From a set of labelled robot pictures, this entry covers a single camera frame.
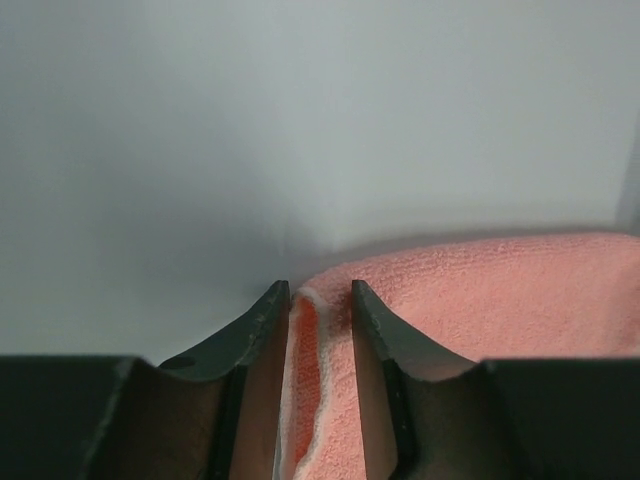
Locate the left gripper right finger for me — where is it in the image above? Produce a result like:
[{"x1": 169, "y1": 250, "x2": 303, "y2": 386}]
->
[{"x1": 351, "y1": 280, "x2": 639, "y2": 479}]

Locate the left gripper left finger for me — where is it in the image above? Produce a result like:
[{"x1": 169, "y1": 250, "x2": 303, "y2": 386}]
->
[{"x1": 1, "y1": 281, "x2": 290, "y2": 480}]

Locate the pink towel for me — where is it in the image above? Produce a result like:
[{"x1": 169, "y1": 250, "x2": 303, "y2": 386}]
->
[{"x1": 279, "y1": 233, "x2": 639, "y2": 479}]

